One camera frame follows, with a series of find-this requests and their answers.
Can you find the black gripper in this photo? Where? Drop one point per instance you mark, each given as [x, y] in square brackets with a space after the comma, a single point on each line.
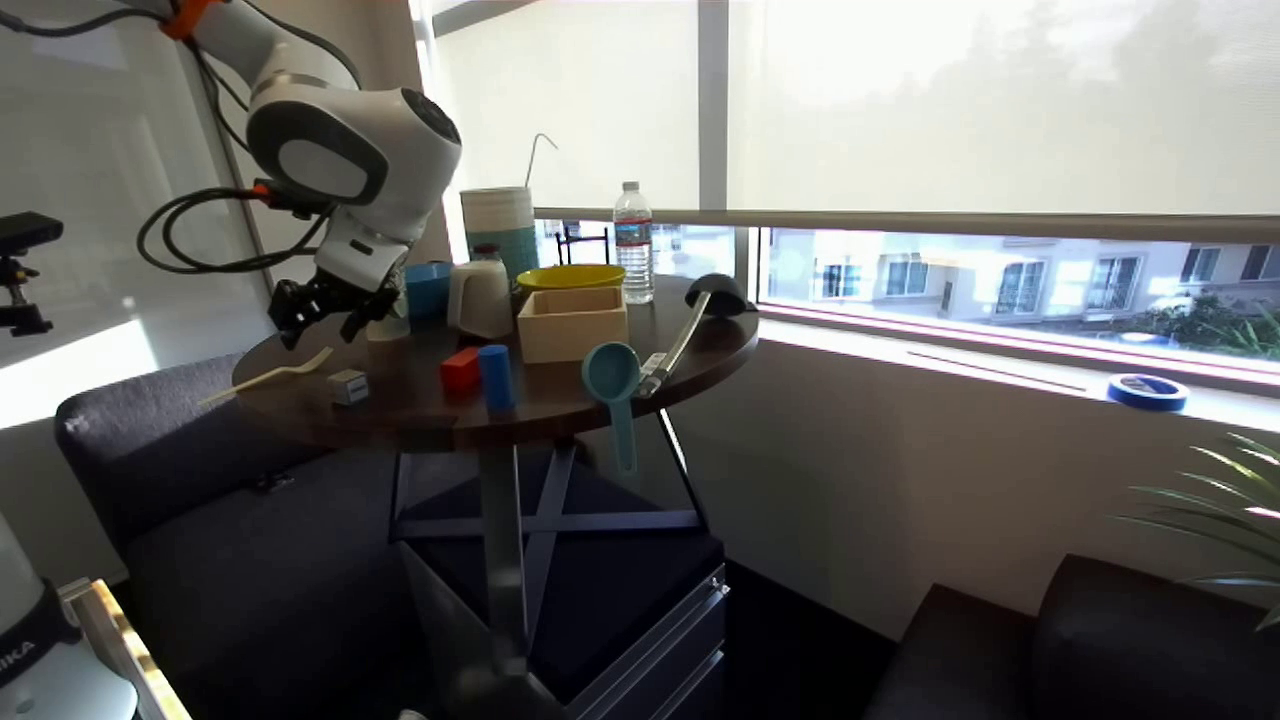
[352, 300]

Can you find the beige plastic fork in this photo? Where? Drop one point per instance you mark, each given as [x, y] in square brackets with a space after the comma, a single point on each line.
[264, 380]

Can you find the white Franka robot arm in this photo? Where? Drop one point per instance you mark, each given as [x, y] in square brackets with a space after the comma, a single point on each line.
[363, 147]

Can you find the small blue cup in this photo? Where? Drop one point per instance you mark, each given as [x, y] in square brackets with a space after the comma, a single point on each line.
[429, 284]

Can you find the white cube yellow face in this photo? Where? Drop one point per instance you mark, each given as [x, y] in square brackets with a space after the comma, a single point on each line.
[349, 391]

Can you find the red wedge block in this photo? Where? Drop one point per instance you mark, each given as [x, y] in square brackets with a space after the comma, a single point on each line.
[460, 377]

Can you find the white mug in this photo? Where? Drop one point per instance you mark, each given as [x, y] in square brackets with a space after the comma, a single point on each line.
[482, 300]

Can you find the blue cylinder block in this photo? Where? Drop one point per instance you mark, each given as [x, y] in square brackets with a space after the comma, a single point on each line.
[499, 380]

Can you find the tall white teal container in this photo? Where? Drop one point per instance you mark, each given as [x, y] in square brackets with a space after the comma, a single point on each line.
[501, 223]

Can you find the dark grey fabric sofa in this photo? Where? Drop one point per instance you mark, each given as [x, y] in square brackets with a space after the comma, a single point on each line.
[203, 534]

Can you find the light wooden box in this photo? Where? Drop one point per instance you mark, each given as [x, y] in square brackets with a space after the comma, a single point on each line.
[570, 343]

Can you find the yellow bowl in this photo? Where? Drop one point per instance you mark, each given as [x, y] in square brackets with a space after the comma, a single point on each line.
[570, 279]

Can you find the bent white straw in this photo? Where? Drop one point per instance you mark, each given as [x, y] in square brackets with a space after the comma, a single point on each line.
[531, 161]

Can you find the round dark wood table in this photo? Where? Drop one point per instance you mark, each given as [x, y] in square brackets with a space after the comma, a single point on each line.
[501, 534]

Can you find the clear water bottle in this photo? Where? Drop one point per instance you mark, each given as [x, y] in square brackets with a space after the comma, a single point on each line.
[635, 245]

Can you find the teal plastic scoop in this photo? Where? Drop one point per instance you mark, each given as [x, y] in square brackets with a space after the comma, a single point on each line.
[622, 425]

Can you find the white roller window blind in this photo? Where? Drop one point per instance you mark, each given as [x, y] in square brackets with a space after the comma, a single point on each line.
[1002, 107]
[575, 94]

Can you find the white building outside window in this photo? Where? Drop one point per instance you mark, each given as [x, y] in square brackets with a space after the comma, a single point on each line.
[935, 280]

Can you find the blue bowl on sill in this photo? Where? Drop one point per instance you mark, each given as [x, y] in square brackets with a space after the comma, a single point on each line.
[1145, 392]

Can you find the black leather armchair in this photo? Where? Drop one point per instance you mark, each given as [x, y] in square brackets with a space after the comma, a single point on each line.
[1134, 653]

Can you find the green potted plant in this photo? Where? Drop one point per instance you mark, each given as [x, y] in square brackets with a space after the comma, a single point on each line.
[1232, 504]

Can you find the black camera on stand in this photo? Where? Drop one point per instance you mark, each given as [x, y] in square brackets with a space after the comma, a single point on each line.
[27, 228]

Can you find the light wooden frame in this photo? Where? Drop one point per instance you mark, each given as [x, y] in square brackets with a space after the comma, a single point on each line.
[120, 646]

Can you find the grey window frame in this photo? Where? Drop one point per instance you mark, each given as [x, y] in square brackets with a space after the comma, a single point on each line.
[714, 107]

